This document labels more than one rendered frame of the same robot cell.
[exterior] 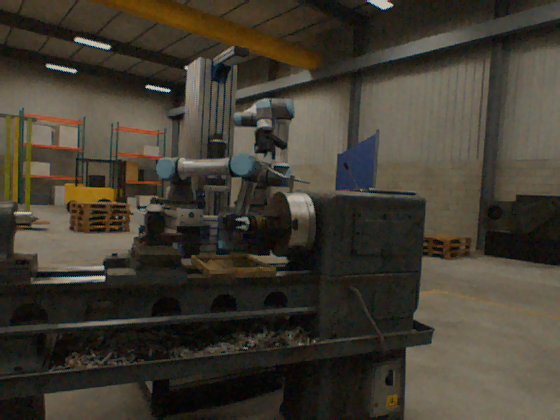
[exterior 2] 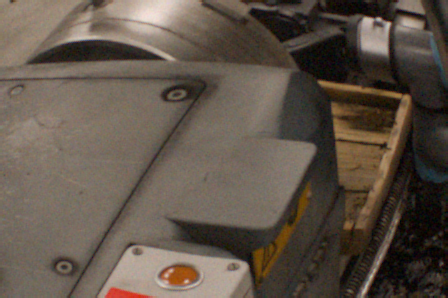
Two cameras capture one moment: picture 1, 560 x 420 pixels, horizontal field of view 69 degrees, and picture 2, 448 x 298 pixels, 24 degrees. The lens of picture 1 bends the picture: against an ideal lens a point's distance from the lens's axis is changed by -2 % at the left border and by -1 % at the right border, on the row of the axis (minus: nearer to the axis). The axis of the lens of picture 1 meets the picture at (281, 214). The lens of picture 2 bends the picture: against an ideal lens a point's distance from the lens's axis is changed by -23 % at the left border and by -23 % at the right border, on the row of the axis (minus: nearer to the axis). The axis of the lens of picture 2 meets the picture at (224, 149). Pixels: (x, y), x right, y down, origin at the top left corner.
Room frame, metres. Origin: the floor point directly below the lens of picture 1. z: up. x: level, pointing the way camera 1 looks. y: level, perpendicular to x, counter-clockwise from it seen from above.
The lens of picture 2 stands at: (2.78, -0.61, 1.67)
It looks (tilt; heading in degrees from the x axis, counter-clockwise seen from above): 32 degrees down; 139
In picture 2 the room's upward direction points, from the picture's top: 9 degrees counter-clockwise
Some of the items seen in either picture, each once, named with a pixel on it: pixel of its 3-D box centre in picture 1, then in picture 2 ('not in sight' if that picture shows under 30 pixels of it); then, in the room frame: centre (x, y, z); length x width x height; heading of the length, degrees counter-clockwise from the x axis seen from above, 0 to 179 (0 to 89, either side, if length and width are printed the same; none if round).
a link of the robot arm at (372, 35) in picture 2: not in sight; (378, 46); (2.07, 0.25, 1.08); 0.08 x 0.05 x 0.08; 114
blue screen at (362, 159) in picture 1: (350, 199); not in sight; (8.80, -1.44, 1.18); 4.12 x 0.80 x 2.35; 1
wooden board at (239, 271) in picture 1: (231, 265); (260, 156); (1.88, 0.22, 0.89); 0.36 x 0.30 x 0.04; 24
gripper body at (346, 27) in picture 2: (233, 221); (317, 34); (1.99, 0.23, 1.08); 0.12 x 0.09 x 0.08; 24
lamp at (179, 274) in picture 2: not in sight; (179, 278); (2.35, -0.29, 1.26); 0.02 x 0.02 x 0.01
